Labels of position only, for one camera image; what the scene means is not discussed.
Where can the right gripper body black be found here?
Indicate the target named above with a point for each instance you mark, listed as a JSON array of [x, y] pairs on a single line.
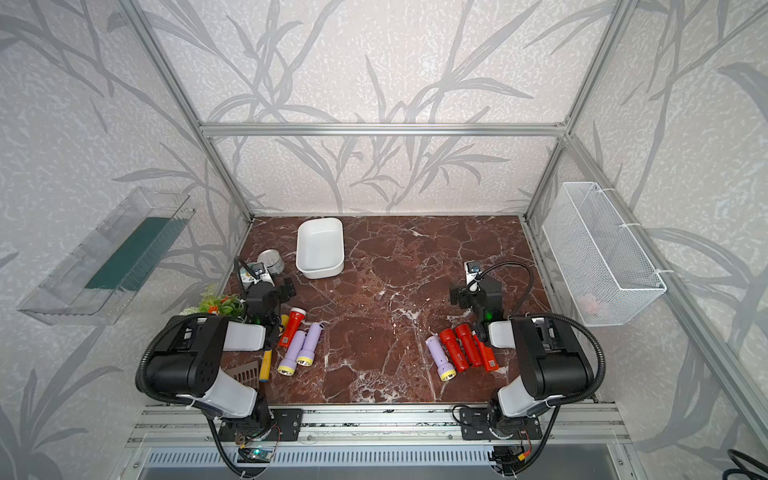
[[467, 300]]

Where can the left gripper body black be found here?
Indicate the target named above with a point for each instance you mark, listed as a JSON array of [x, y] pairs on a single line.
[[280, 296]]

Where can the purple flashlight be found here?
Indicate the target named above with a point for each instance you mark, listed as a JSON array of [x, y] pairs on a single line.
[[446, 370], [288, 365], [306, 355]]

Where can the white plastic storage box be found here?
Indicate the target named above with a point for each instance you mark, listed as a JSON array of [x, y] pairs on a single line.
[[320, 248]]

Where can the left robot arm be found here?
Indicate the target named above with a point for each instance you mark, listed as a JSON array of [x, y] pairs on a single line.
[[181, 365]]

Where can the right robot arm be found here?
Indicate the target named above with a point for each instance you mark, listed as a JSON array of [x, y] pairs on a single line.
[[559, 361]]

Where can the green label round tin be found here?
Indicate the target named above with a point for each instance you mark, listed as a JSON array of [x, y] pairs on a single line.
[[250, 274]]

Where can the silver round tin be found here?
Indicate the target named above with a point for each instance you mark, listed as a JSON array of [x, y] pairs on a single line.
[[272, 261]]

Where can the artificial flower plant pot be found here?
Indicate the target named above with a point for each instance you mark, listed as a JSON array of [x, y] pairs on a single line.
[[228, 305]]

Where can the yellow toy shovel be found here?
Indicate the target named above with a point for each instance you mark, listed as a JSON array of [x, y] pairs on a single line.
[[265, 368]]

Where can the brown plastic comb grid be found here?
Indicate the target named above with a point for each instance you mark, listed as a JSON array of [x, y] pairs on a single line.
[[246, 374]]

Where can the pink object in basket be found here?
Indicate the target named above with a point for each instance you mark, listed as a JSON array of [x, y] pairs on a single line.
[[591, 306]]

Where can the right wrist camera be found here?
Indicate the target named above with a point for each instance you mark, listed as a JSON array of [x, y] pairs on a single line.
[[472, 270]]

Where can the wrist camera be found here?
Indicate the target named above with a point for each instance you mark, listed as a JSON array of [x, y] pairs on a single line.
[[472, 270], [266, 277]]

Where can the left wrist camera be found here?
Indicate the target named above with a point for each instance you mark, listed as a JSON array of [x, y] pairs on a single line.
[[266, 277]]

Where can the white wire mesh basket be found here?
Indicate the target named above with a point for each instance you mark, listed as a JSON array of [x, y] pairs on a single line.
[[597, 253]]

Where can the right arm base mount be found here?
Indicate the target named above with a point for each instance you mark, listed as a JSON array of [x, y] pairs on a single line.
[[484, 423]]

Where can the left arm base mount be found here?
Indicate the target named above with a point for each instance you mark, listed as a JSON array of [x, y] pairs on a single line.
[[279, 425]]

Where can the clear acrylic wall shelf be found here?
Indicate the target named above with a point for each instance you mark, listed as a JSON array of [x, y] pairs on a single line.
[[97, 281]]

